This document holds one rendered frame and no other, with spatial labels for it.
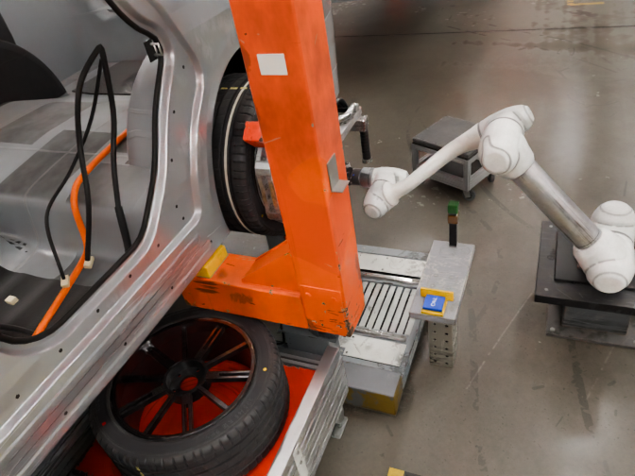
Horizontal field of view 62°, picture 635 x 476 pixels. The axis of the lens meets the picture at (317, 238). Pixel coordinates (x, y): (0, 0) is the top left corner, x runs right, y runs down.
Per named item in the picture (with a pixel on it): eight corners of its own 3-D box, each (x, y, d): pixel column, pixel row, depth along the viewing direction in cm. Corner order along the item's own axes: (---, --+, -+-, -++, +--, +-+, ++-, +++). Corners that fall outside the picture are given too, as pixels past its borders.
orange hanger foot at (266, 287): (208, 277, 217) (181, 208, 196) (326, 297, 197) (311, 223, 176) (185, 305, 206) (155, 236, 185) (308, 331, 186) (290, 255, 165)
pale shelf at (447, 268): (434, 245, 226) (434, 239, 225) (474, 249, 220) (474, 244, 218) (408, 317, 196) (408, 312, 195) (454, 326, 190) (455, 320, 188)
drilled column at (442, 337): (434, 346, 237) (432, 277, 211) (456, 350, 233) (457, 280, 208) (429, 363, 230) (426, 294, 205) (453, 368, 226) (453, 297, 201)
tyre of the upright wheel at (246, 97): (240, 257, 240) (285, 143, 268) (286, 264, 231) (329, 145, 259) (164, 168, 186) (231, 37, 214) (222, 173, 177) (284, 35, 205)
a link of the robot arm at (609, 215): (629, 239, 218) (640, 195, 204) (629, 268, 205) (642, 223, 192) (585, 234, 224) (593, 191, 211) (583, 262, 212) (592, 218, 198)
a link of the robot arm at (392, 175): (376, 161, 235) (368, 178, 226) (411, 163, 229) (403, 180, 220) (379, 180, 241) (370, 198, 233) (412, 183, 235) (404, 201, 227)
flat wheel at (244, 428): (148, 345, 227) (128, 306, 213) (300, 339, 216) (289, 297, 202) (82, 501, 176) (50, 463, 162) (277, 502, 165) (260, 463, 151)
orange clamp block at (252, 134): (257, 128, 193) (245, 120, 185) (276, 129, 190) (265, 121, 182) (254, 147, 193) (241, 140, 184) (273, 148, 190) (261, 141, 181)
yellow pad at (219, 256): (198, 249, 206) (195, 240, 203) (229, 254, 200) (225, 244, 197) (179, 273, 196) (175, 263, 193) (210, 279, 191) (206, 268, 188)
